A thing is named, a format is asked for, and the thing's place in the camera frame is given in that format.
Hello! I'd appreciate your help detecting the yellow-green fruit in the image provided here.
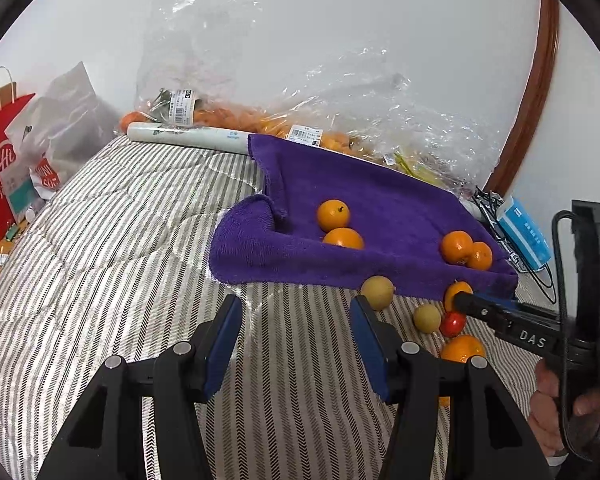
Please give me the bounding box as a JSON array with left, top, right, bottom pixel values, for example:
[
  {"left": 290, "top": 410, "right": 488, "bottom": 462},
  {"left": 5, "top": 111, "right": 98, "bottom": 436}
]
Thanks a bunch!
[
  {"left": 360, "top": 275, "right": 396, "bottom": 311},
  {"left": 413, "top": 304, "right": 442, "bottom": 334}
]

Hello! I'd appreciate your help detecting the small red tomato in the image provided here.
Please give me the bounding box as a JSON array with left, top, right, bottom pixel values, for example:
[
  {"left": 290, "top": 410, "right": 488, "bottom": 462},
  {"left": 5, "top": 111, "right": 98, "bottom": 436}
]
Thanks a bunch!
[{"left": 439, "top": 311, "right": 466, "bottom": 338}]

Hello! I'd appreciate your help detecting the large orange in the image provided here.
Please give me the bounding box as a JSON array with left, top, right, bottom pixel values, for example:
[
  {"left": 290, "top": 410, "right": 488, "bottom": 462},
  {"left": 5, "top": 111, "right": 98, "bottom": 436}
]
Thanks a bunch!
[{"left": 439, "top": 335, "right": 486, "bottom": 363}]

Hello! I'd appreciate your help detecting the oval orange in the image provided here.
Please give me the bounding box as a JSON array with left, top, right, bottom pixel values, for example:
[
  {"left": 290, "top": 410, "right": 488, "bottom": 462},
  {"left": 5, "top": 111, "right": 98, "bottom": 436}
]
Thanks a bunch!
[{"left": 323, "top": 226, "right": 365, "bottom": 249}]

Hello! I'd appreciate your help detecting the right hand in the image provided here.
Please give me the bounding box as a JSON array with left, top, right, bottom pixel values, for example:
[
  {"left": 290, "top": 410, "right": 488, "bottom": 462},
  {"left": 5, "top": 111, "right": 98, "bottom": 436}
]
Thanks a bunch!
[{"left": 526, "top": 358, "right": 600, "bottom": 458}]

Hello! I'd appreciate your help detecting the striped quilted mattress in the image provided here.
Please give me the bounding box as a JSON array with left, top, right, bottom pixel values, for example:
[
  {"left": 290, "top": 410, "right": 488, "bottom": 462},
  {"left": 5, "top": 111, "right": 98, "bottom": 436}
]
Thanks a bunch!
[{"left": 0, "top": 137, "right": 444, "bottom": 479}]

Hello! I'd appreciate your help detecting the purple towel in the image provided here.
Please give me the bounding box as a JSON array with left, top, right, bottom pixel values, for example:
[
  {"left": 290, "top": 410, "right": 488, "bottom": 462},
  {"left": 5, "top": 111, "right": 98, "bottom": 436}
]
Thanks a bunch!
[{"left": 209, "top": 136, "right": 518, "bottom": 300}]

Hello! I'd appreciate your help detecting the blue tissue pack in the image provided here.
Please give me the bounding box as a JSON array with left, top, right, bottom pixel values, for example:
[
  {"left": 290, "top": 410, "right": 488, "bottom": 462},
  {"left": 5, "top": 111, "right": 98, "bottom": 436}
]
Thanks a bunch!
[{"left": 496, "top": 195, "right": 552, "bottom": 271}]

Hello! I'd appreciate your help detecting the white rolled tube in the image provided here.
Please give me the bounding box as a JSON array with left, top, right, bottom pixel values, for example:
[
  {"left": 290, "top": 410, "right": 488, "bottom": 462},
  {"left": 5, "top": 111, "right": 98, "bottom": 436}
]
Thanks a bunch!
[{"left": 126, "top": 122, "right": 249, "bottom": 155}]

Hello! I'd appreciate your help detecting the clear bag of yellow fruit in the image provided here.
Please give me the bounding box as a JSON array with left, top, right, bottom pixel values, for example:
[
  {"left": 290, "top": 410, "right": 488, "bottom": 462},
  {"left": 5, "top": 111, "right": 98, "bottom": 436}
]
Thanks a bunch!
[{"left": 274, "top": 48, "right": 501, "bottom": 196}]

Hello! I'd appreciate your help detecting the white plastic bag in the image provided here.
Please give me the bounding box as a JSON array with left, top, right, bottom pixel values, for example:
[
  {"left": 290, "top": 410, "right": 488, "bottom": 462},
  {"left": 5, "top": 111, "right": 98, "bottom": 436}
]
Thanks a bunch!
[{"left": 6, "top": 63, "right": 119, "bottom": 200}]

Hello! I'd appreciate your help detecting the clear bag of oranges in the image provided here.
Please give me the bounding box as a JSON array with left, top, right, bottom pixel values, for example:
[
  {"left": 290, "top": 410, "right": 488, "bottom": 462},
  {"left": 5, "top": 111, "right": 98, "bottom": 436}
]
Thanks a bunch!
[{"left": 119, "top": 0, "right": 350, "bottom": 154}]

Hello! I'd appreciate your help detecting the black cable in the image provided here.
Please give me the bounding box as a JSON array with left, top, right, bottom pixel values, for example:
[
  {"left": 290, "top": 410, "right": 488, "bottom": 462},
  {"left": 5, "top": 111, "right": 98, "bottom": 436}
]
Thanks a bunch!
[{"left": 471, "top": 186, "right": 560, "bottom": 306}]

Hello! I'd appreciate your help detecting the brown wooden door frame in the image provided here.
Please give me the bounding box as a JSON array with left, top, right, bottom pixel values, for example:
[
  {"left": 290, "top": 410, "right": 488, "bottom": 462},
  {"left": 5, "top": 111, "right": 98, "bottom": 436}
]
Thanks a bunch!
[{"left": 486, "top": 0, "right": 560, "bottom": 196}]

